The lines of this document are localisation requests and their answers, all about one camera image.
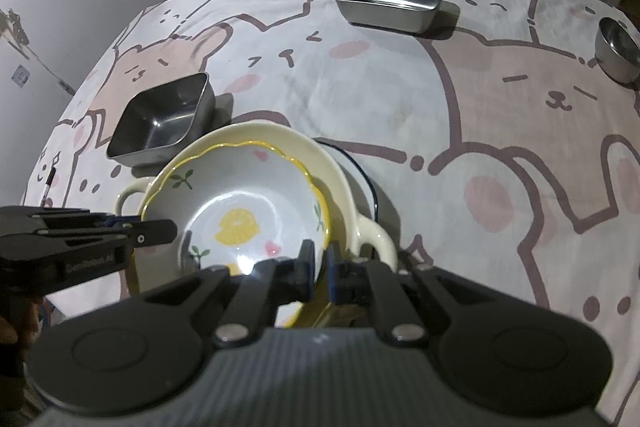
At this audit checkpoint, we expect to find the person right hand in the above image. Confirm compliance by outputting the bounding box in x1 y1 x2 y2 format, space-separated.
1 294 43 389

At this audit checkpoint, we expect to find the yellow rimmed lemon bowl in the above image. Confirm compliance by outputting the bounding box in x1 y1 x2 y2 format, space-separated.
136 140 332 327

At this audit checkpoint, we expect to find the cartoon bear tablecloth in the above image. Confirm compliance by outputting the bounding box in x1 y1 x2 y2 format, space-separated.
24 0 639 426

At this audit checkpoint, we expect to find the small round steel bowl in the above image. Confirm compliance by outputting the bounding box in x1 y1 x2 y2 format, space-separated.
594 17 639 84

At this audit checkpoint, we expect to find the cream two-handled bowl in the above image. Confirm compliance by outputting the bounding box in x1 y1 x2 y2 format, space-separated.
113 118 399 303

